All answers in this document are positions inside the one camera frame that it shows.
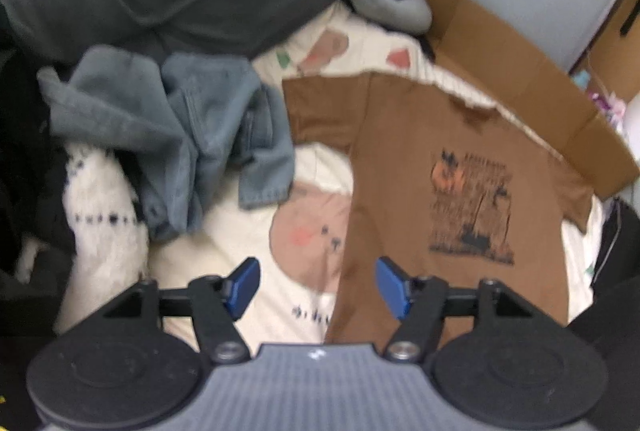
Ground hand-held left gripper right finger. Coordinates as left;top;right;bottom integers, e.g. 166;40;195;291
375;256;538;363

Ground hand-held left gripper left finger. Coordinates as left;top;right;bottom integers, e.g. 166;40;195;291
102;256;262;363

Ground brown printed T-shirt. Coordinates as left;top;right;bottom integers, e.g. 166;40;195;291
282;71;606;344

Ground white bear-print duvet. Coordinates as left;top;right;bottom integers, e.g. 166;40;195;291
55;4;621;347

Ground white fuzzy sweater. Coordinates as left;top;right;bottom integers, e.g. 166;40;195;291
15;144;151;337

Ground blue denim jeans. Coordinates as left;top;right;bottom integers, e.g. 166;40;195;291
162;52;297;234

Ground blue-grey sweatpants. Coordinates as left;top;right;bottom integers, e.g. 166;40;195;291
37;45;201;242

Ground black garment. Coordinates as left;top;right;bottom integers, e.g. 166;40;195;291
0;46;76;297

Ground flattened cardboard box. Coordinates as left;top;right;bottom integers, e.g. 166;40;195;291
385;0;640;202

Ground open cardboard box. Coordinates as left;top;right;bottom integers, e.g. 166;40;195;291
585;0;640;104

